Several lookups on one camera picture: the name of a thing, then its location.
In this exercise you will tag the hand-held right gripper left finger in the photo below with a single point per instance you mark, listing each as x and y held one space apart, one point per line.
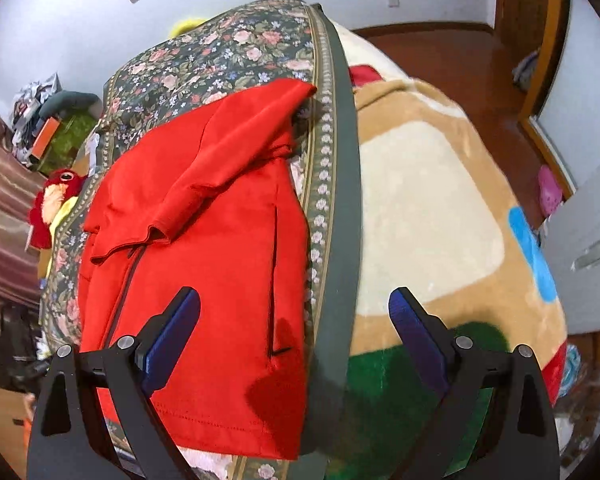
172 335

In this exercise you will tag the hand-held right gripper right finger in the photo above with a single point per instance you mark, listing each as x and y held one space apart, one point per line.
420 335

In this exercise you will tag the red zip jacket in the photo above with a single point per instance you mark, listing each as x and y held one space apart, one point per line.
205 240

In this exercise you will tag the beige plush blanket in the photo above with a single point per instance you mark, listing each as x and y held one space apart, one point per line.
430 200

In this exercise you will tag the red plush toy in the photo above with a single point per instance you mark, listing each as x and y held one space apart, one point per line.
50 205

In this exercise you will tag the brown cardboard box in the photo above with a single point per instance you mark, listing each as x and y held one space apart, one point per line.
2 420

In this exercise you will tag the pink slipper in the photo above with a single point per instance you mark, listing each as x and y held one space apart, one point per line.
550 192

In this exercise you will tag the white cabinet door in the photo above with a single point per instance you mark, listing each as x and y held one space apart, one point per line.
585 220

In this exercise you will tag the striped brown curtain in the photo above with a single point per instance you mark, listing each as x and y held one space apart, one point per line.
5 220

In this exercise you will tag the green patterned cloth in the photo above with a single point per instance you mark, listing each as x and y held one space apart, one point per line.
75 135

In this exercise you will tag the orange box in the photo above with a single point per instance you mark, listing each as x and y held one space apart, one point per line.
47 140

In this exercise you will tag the grey pillow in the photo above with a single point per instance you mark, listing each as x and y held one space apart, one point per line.
72 101

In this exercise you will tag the pile of clutter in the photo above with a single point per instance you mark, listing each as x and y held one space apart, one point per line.
30 105

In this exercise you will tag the dark floral blanket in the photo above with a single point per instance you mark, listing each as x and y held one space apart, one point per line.
220 55

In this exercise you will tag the grey cloth heap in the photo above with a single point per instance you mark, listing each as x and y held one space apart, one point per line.
526 67

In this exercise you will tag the yellow plush object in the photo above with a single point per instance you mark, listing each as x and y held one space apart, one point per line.
187 27

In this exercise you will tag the brown wooden door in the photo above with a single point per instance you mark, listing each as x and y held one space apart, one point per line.
525 0

